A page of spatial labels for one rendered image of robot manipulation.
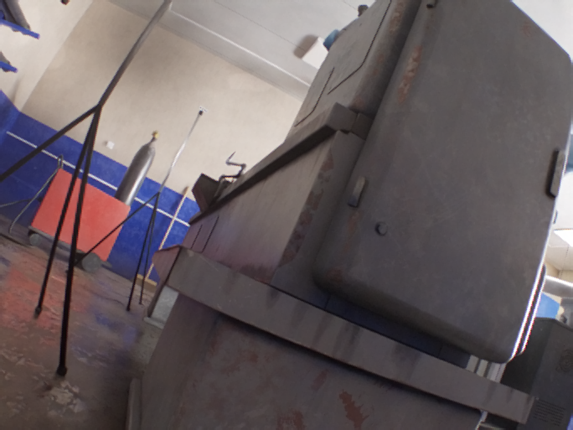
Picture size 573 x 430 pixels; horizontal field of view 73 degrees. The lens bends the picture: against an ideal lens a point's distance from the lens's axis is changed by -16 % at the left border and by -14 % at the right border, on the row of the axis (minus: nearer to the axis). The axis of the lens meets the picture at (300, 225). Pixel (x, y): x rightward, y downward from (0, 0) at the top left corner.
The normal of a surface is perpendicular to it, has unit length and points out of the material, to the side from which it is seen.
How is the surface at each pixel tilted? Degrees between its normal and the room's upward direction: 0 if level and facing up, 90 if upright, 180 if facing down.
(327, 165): 90
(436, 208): 90
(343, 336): 90
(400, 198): 90
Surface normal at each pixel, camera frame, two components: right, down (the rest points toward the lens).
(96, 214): 0.61, 0.09
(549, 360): 0.25, -0.11
